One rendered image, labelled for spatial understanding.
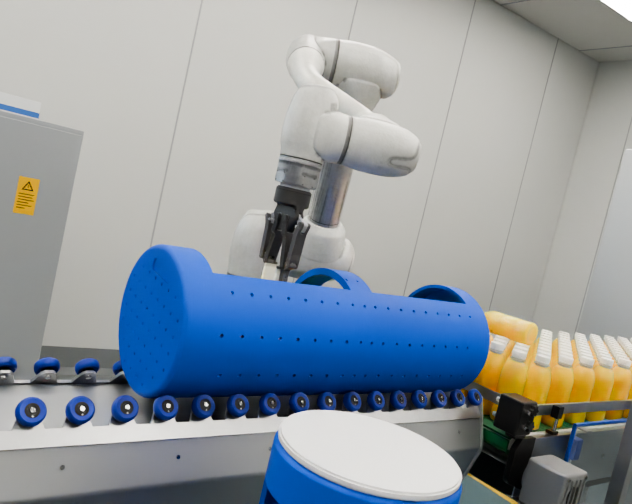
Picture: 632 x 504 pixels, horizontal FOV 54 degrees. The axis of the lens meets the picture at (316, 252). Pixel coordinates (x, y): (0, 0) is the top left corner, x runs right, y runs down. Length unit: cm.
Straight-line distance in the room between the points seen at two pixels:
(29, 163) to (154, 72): 164
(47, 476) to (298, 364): 47
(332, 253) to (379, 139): 76
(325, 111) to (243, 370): 52
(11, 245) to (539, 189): 503
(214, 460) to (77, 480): 25
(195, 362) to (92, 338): 316
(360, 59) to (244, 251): 68
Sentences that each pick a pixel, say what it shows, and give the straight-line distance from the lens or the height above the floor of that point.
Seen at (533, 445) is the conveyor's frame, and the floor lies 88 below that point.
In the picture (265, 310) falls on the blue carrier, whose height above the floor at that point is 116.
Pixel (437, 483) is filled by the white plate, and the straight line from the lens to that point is 91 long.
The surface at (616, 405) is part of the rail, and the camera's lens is 222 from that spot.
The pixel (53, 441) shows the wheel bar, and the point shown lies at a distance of 108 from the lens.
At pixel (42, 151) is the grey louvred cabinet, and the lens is 268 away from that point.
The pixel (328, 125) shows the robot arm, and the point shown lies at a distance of 124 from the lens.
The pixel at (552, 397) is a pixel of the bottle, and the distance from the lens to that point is 194.
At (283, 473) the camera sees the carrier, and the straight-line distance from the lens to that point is 90.
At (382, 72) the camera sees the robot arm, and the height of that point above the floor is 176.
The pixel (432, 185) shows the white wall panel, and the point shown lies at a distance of 542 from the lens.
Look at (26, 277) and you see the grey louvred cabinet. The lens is 274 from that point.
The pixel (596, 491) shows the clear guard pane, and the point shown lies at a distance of 213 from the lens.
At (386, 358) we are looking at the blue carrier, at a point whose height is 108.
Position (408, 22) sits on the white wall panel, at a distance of 521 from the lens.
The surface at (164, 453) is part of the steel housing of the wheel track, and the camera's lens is 116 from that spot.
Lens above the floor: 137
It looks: 4 degrees down
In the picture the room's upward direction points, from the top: 13 degrees clockwise
